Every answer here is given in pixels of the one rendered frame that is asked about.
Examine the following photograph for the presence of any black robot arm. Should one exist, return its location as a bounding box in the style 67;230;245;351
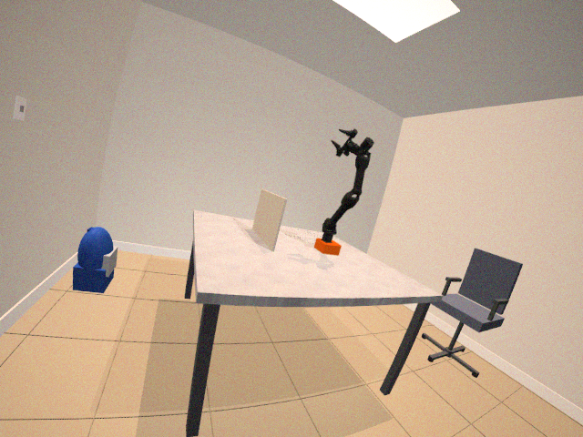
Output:
321;137;374;243

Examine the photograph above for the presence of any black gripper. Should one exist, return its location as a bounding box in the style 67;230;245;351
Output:
332;129;359;157

